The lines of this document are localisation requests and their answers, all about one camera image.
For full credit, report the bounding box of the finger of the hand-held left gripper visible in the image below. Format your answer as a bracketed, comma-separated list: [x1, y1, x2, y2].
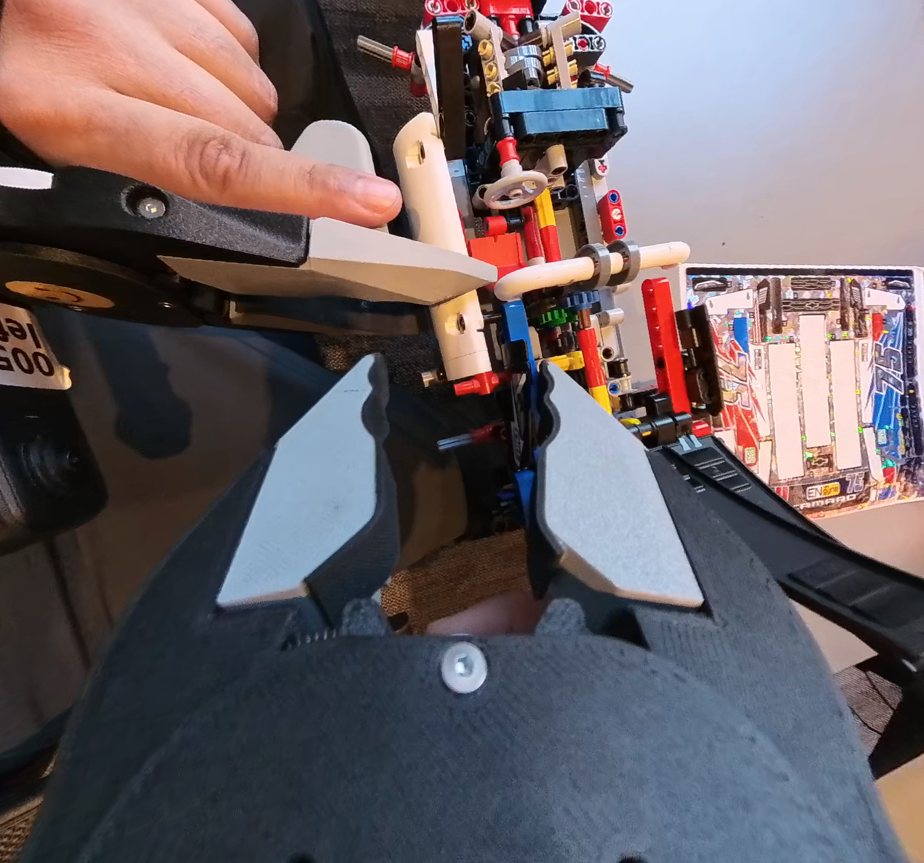
[227, 296, 423, 335]
[159, 217, 499, 306]

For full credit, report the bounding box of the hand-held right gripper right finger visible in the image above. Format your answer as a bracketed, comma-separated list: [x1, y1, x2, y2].
[527, 361, 705, 607]

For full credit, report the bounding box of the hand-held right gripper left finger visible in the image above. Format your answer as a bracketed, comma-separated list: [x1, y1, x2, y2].
[217, 354, 401, 626]

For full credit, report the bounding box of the toy brick car model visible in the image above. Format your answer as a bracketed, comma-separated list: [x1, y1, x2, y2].
[357, 0, 924, 691]

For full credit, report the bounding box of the person's left hand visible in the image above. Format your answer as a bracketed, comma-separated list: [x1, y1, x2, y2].
[0, 0, 404, 229]

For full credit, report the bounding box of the black mesh chair seat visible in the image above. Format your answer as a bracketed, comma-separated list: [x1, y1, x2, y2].
[0, 527, 907, 853]

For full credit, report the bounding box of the shiny sticker sheet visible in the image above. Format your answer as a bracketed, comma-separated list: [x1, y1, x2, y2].
[682, 265, 924, 517]

